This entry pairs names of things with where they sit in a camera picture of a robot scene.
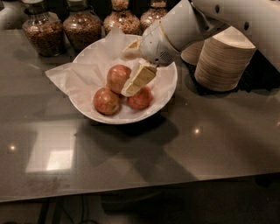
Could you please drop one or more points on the front paper bowl stack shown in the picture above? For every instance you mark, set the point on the front paper bowl stack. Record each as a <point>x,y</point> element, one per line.
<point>223,60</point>

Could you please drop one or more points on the rear paper bowl stack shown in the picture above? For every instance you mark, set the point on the rear paper bowl stack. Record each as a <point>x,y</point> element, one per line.
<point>191,54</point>

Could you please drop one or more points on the white paper liner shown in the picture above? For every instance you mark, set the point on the white paper liner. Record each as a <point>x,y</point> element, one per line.
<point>81,75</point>

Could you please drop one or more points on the white bowl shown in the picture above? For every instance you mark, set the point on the white bowl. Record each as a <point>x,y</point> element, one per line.
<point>166,87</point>

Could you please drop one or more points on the paper bowl stack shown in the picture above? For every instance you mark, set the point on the paper bowl stack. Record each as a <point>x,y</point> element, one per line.
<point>223,60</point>
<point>191,54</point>

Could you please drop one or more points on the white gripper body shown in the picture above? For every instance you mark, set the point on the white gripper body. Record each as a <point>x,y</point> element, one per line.
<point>153,45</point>

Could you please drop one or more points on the cereal jar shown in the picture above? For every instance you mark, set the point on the cereal jar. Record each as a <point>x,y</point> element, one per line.
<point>82,27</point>
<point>43,30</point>
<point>157,9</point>
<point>122,18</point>

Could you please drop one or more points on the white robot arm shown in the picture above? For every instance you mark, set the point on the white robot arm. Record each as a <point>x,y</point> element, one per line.
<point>191,21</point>

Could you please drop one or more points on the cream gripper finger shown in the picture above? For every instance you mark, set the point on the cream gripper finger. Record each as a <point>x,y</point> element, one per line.
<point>142,73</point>
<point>132,51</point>

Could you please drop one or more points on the far left cereal jar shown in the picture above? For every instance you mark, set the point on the far left cereal jar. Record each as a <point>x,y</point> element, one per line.
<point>43,30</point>

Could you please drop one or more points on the red apple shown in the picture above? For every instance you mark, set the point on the red apple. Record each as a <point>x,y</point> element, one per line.
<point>141,100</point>
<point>117,76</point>
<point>106,102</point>

